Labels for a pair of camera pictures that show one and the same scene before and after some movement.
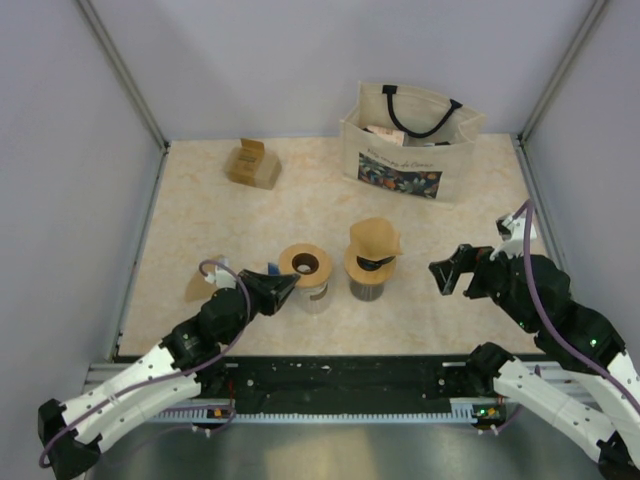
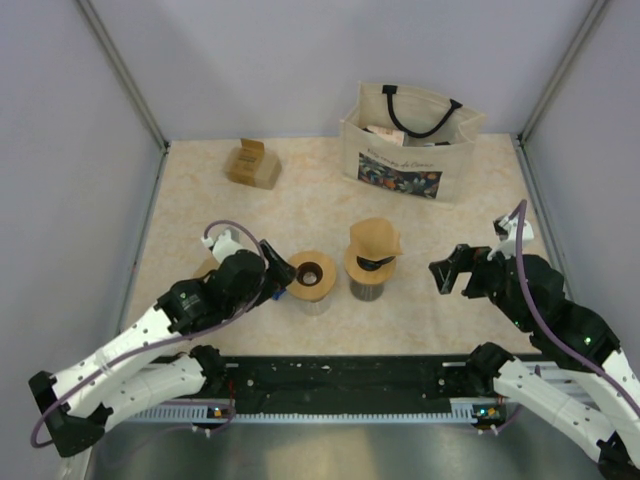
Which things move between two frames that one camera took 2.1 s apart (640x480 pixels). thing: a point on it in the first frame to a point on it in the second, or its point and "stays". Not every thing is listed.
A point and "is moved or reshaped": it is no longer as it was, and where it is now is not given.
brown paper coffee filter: (375, 238) stays
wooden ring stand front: (311, 280) is moved or reshaped
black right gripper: (466, 258) stays
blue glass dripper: (371, 265) stays
